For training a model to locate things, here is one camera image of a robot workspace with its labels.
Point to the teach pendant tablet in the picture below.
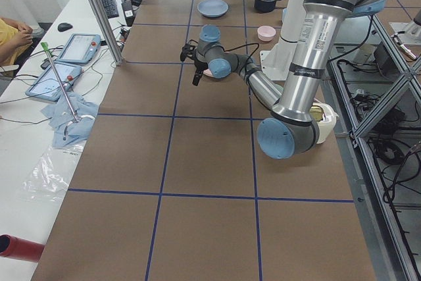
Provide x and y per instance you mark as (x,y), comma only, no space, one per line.
(80,49)
(47,86)

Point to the blue cloth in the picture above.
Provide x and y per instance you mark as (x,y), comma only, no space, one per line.
(66,130)

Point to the pink plate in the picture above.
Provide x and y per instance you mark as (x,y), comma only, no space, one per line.
(208,73)

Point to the black computer mouse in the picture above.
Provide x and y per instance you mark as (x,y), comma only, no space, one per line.
(64,26)

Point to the pink bowl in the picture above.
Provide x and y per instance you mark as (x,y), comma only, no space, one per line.
(266,33)

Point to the red cylinder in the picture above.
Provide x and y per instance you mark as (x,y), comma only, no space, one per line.
(20,249)

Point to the aluminium frame post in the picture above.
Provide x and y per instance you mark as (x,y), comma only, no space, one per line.
(103,22)

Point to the person in yellow shirt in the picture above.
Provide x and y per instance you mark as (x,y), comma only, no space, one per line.
(16,38)

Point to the blue plate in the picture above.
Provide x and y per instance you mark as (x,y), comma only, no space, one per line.
(213,8)

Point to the clear plastic bag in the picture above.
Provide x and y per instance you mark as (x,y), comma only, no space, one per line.
(49,180)

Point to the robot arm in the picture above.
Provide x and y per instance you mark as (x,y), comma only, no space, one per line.
(290,129)

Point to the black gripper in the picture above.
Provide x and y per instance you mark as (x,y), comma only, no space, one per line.
(198,64)

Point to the black keyboard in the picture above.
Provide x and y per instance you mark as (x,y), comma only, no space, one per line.
(110,8)

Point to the cream toaster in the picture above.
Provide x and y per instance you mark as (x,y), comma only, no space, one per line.
(326,119)

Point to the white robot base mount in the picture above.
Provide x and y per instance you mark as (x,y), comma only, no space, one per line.
(275,64)

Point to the grabber stick green tip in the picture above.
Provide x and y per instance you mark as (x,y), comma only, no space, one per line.
(45,48)

